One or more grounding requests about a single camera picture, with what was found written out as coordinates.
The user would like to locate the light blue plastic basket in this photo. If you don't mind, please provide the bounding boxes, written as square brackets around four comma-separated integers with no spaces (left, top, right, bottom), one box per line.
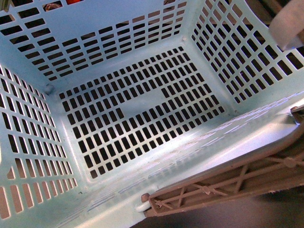
[0,0,304,228]

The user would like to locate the brown basket handle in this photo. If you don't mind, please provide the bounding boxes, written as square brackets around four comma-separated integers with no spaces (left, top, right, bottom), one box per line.
[142,106,304,217]

